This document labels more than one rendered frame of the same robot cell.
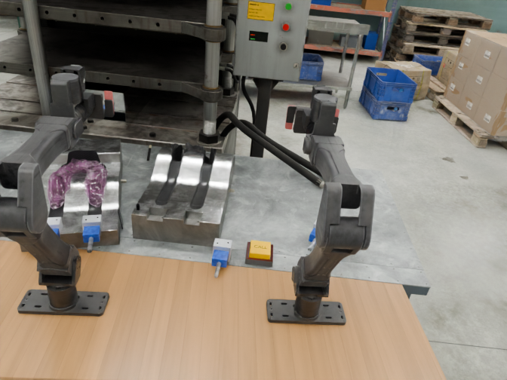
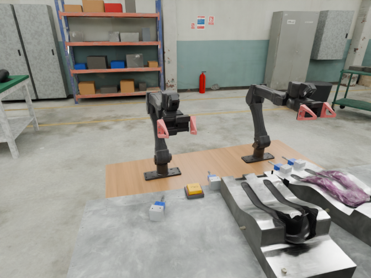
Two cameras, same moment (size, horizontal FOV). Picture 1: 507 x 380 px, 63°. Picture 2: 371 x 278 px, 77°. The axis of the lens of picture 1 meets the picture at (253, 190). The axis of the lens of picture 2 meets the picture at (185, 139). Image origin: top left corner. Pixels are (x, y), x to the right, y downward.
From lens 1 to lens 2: 186 cm
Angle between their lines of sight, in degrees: 123
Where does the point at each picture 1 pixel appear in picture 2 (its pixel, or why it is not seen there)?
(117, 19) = not seen: outside the picture
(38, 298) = (266, 155)
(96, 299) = (248, 159)
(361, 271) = (130, 199)
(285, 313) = (171, 170)
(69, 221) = (298, 170)
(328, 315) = (152, 173)
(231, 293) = (198, 174)
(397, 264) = (101, 210)
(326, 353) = (152, 164)
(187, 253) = not seen: hidden behind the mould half
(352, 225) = not seen: hidden behind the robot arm
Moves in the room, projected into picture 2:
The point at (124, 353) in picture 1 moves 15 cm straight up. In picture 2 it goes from (222, 152) to (224, 131)
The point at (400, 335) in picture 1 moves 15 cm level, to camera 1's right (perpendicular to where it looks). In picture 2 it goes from (118, 175) to (89, 178)
